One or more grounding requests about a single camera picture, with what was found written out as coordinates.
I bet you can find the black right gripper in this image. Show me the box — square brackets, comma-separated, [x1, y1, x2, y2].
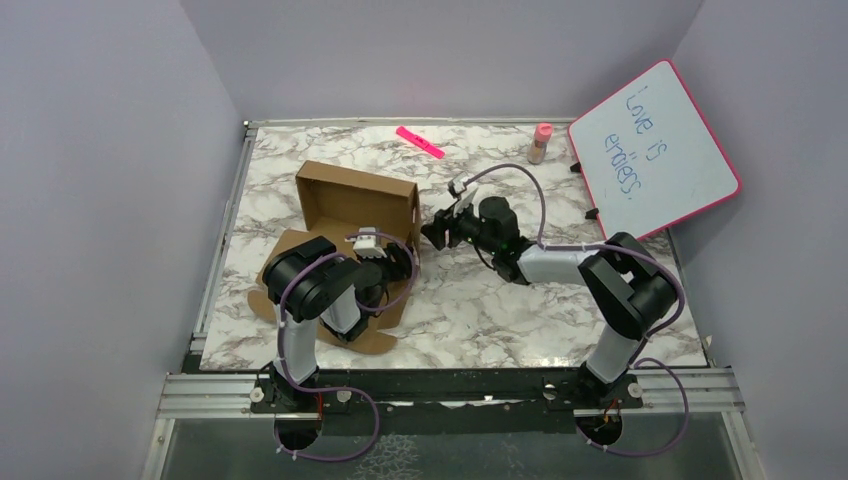
[417, 196, 498, 257]

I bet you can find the brown cardboard box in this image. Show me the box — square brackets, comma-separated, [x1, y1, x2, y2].
[246, 161, 421, 355]

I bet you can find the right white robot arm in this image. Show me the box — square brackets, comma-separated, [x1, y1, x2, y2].
[421, 196, 685, 407]

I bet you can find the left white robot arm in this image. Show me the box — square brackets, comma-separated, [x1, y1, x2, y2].
[261, 227, 418, 411]

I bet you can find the pink highlighter marker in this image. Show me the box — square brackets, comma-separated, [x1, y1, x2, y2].
[395, 126, 445, 159]

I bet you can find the pink-capped pen jar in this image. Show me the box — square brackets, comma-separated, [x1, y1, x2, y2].
[527, 123, 554, 165]

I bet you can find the pink-framed whiteboard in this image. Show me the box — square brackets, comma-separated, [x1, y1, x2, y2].
[568, 59, 742, 239]

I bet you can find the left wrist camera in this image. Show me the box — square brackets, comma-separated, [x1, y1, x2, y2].
[346, 227, 387, 259]

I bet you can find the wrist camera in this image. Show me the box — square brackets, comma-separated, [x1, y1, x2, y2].
[346, 227, 387, 259]
[448, 175, 478, 217]

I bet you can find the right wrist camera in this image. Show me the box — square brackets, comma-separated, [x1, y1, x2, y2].
[448, 175, 478, 217]

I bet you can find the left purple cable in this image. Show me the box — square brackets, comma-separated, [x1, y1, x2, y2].
[272, 230, 421, 464]

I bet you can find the purple cable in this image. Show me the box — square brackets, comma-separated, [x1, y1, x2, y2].
[272, 230, 421, 464]
[463, 163, 692, 460]

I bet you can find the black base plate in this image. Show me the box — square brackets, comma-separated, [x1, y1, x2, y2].
[182, 354, 670, 439]

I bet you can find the aluminium frame rail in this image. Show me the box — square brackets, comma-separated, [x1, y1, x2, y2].
[144, 119, 764, 479]

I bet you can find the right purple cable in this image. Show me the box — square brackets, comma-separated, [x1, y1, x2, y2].
[463, 163, 692, 460]

